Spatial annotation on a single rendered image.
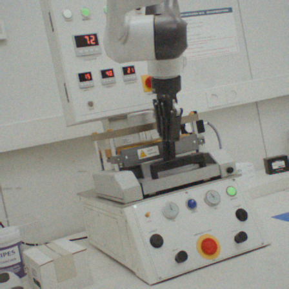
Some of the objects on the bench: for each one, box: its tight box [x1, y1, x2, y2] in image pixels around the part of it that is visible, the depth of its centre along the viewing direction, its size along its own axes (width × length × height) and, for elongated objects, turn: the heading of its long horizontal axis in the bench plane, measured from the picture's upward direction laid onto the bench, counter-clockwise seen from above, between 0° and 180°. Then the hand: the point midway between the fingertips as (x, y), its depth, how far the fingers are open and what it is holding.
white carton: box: [235, 163, 256, 184], centre depth 185 cm, size 12×23×7 cm, turn 19°
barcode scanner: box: [0, 271, 25, 289], centre depth 111 cm, size 20×8×8 cm, turn 99°
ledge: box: [244, 169, 289, 200], centre depth 193 cm, size 30×84×4 cm, turn 9°
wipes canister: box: [0, 226, 28, 283], centre depth 127 cm, size 9×9×15 cm
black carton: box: [263, 154, 289, 175], centre depth 194 cm, size 6×9×7 cm
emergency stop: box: [201, 238, 217, 255], centre depth 109 cm, size 2×4×4 cm, turn 7°
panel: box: [132, 177, 266, 282], centre depth 110 cm, size 2×30×19 cm, turn 7°
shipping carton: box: [23, 239, 94, 289], centre depth 117 cm, size 19×13×9 cm
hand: (169, 152), depth 119 cm, fingers closed, pressing on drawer
